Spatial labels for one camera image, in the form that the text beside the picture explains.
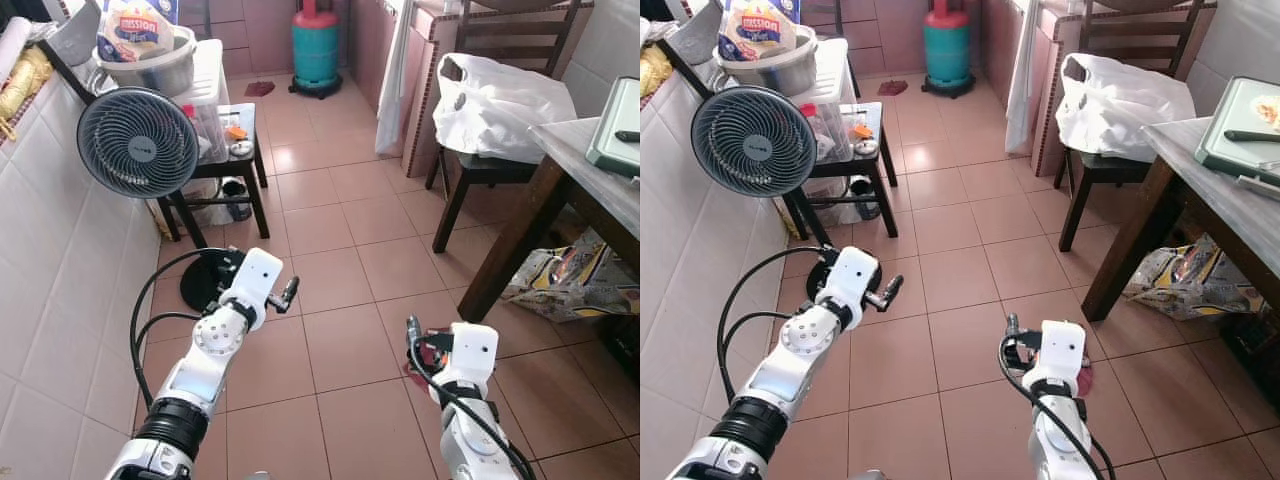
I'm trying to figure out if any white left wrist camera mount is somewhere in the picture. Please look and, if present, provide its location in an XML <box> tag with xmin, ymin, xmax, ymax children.
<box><xmin>820</xmin><ymin>246</ymin><xmax>883</xmax><ymax>323</ymax></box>
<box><xmin>218</xmin><ymin>247</ymin><xmax>285</xmax><ymax>323</ymax></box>

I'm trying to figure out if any green cutting board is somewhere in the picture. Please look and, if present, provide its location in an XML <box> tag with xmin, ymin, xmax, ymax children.
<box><xmin>586</xmin><ymin>77</ymin><xmax>640</xmax><ymax>179</ymax></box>
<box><xmin>1195</xmin><ymin>77</ymin><xmax>1280</xmax><ymax>187</ymax></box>

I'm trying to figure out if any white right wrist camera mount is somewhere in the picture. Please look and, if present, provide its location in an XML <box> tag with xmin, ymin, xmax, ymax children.
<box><xmin>1040</xmin><ymin>320</ymin><xmax>1087</xmax><ymax>393</ymax></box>
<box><xmin>440</xmin><ymin>322</ymin><xmax>499</xmax><ymax>393</ymax></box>

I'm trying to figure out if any printed yellow shopping bag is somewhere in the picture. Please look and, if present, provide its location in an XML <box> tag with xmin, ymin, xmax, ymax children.
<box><xmin>1122</xmin><ymin>235</ymin><xmax>1271</xmax><ymax>321</ymax></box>
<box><xmin>503</xmin><ymin>232</ymin><xmax>640</xmax><ymax>323</ymax></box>

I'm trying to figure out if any small black stool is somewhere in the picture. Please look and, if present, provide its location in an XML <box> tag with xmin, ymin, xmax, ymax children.
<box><xmin>780</xmin><ymin>103</ymin><xmax>898</xmax><ymax>243</ymax></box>
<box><xmin>158</xmin><ymin>103</ymin><xmax>271</xmax><ymax>246</ymax></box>

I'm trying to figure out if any teal gas cylinder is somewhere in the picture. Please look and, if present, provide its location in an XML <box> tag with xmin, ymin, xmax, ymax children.
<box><xmin>920</xmin><ymin>0</ymin><xmax>978</xmax><ymax>100</ymax></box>
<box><xmin>289</xmin><ymin>0</ymin><xmax>344</xmax><ymax>100</ymax></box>

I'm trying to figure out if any Mission wraps bag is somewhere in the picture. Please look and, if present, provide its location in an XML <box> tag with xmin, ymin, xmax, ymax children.
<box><xmin>717</xmin><ymin>0</ymin><xmax>801</xmax><ymax>63</ymax></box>
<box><xmin>97</xmin><ymin>0</ymin><xmax>179</xmax><ymax>63</ymax></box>

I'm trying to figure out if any grey standing fan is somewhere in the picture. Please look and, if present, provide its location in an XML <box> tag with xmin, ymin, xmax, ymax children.
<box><xmin>690</xmin><ymin>86</ymin><xmax>843</xmax><ymax>303</ymax></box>
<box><xmin>77</xmin><ymin>86</ymin><xmax>246</xmax><ymax>313</ymax></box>

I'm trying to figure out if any yellow bundle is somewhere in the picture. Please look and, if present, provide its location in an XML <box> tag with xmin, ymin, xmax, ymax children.
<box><xmin>0</xmin><ymin>45</ymin><xmax>54</xmax><ymax>129</ymax></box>
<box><xmin>640</xmin><ymin>45</ymin><xmax>674</xmax><ymax>101</ymax></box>

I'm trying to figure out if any grey-topped dark wooden table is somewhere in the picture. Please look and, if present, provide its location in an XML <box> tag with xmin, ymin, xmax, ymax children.
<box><xmin>458</xmin><ymin>117</ymin><xmax>640</xmax><ymax>323</ymax></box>
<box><xmin>1082</xmin><ymin>117</ymin><xmax>1280</xmax><ymax>323</ymax></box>

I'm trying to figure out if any white plastic bag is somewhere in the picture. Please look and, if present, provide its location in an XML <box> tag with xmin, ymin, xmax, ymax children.
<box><xmin>1055</xmin><ymin>53</ymin><xmax>1198</xmax><ymax>164</ymax></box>
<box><xmin>433</xmin><ymin>53</ymin><xmax>578</xmax><ymax>164</ymax></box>

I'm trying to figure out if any dark wooden chair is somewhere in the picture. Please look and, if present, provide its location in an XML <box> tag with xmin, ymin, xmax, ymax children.
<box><xmin>1052</xmin><ymin>0</ymin><xmax>1218</xmax><ymax>254</ymax></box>
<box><xmin>425</xmin><ymin>0</ymin><xmax>593</xmax><ymax>254</ymax></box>

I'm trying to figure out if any white hanging cloth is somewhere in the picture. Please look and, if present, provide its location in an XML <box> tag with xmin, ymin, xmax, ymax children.
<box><xmin>375</xmin><ymin>0</ymin><xmax>417</xmax><ymax>157</ymax></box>
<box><xmin>1005</xmin><ymin>0</ymin><xmax>1047</xmax><ymax>157</ymax></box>

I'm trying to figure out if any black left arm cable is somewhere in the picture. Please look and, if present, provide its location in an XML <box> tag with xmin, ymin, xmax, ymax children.
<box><xmin>128</xmin><ymin>247</ymin><xmax>219</xmax><ymax>406</ymax></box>
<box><xmin>715</xmin><ymin>245</ymin><xmax>827</xmax><ymax>403</ymax></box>

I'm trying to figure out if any clear plastic storage box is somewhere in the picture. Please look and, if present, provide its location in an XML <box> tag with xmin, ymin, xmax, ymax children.
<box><xmin>170</xmin><ymin>40</ymin><xmax>233</xmax><ymax>166</ymax></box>
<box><xmin>790</xmin><ymin>40</ymin><xmax>856</xmax><ymax>166</ymax></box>

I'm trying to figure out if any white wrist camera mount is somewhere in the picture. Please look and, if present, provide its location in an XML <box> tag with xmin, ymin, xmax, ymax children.
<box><xmin>820</xmin><ymin>246</ymin><xmax>883</xmax><ymax>323</ymax></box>
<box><xmin>440</xmin><ymin>322</ymin><xmax>499</xmax><ymax>393</ymax></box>
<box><xmin>218</xmin><ymin>247</ymin><xmax>285</xmax><ymax>323</ymax></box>
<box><xmin>1040</xmin><ymin>320</ymin><xmax>1087</xmax><ymax>393</ymax></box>

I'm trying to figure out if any large steel mixing bowl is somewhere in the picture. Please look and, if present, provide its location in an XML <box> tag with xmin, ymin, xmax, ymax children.
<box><xmin>713</xmin><ymin>27</ymin><xmax>819</xmax><ymax>98</ymax></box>
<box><xmin>95</xmin><ymin>27</ymin><xmax>198</xmax><ymax>98</ymax></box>

